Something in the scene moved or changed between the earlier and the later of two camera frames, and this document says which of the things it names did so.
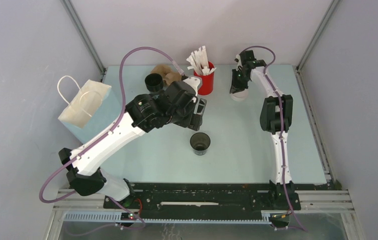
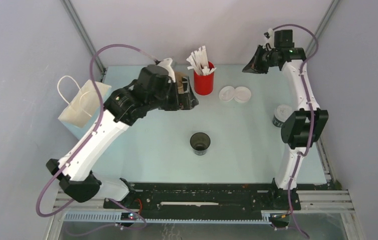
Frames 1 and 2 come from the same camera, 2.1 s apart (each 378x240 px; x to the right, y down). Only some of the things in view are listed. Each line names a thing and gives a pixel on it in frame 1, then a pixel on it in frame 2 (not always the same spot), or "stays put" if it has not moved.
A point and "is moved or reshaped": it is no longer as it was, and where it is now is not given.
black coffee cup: (200, 142) is moved or reshaped
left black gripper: (194, 121) → (182, 101)
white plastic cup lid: (240, 96) stays put
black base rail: (158, 197) stays put
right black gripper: (237, 86) → (254, 66)
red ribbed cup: (207, 85) stays put
